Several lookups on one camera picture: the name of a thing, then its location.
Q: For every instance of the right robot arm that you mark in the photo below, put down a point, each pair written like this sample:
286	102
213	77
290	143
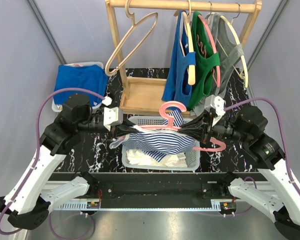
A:
266	155

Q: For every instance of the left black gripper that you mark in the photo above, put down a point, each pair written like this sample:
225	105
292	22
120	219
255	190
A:
121	130

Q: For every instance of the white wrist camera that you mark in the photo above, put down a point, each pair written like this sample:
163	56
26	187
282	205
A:
215	105
112	114

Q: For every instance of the green tank top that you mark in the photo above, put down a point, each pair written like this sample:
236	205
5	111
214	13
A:
205	63

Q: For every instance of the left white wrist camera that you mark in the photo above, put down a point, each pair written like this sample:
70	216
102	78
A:
112	114

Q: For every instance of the white crumpled garments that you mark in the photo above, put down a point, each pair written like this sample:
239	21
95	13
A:
139	158

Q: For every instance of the blue white striped tank top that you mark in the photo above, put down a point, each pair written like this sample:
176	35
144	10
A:
156	143

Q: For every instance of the cream hanger with grey top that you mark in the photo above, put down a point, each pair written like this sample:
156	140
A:
244	77

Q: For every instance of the cream wooden hanger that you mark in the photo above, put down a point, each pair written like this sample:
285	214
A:
191	68

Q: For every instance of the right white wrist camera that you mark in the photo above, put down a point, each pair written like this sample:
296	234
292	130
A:
215	105

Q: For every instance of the wooden clothes rack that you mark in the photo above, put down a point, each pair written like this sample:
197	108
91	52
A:
142	95

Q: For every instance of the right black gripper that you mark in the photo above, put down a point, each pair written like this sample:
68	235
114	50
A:
203	124

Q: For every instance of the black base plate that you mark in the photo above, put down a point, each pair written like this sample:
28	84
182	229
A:
163	190

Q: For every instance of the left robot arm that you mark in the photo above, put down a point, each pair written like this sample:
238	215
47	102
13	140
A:
27	206

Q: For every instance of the small grey basket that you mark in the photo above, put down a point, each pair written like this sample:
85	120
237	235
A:
58	107

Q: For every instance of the black marble pattern mat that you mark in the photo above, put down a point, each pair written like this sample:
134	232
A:
94	155

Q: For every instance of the grey plastic laundry basket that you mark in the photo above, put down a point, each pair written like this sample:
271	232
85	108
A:
192	158

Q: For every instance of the grey tank top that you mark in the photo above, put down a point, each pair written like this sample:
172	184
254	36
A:
219	29

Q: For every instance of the blue folded cloth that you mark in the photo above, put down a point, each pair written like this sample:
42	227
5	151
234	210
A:
91	78

